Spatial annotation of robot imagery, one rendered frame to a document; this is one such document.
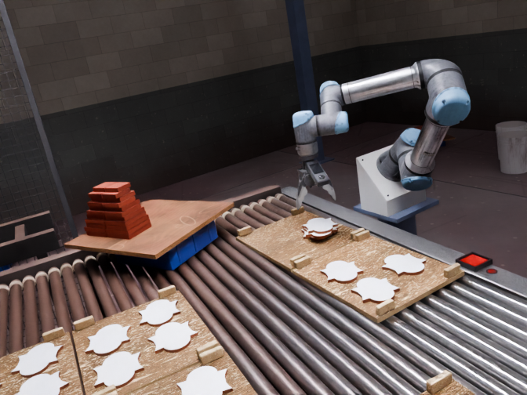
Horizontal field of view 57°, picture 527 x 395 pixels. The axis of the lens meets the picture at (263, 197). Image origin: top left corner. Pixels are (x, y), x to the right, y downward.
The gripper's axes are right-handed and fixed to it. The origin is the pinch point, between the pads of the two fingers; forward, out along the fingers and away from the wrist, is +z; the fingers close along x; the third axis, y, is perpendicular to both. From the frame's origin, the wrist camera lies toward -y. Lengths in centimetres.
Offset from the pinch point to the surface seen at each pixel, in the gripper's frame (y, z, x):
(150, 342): -40, 12, 66
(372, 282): -43.3, 10.9, -0.2
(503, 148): 234, 80, -267
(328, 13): 581, -76, -238
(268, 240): 8.4, 12.1, 19.0
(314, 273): -26.4, 12.1, 12.4
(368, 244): -17.3, 12.1, -11.4
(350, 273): -34.7, 10.9, 2.9
